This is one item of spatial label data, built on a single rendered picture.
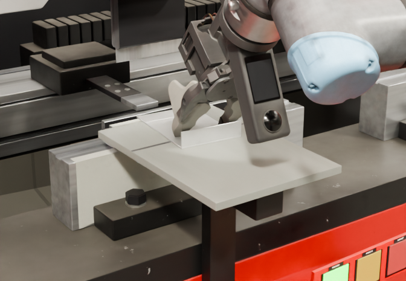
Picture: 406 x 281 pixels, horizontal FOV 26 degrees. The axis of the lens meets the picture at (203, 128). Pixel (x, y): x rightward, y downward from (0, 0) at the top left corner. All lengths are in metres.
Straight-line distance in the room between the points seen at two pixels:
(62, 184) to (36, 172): 2.27
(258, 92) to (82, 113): 0.50
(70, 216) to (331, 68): 0.48
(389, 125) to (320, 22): 0.67
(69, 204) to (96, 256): 0.09
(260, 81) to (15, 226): 0.40
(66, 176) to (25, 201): 2.21
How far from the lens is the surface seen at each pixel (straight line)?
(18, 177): 3.40
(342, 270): 1.17
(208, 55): 0.99
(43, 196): 3.37
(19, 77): 1.43
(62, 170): 1.14
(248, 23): 0.92
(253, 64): 0.96
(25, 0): 1.02
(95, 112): 1.42
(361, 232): 1.31
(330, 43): 0.80
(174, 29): 1.17
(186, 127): 1.07
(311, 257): 1.26
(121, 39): 1.13
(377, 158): 1.40
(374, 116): 1.47
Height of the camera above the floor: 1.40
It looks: 21 degrees down
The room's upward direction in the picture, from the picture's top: straight up
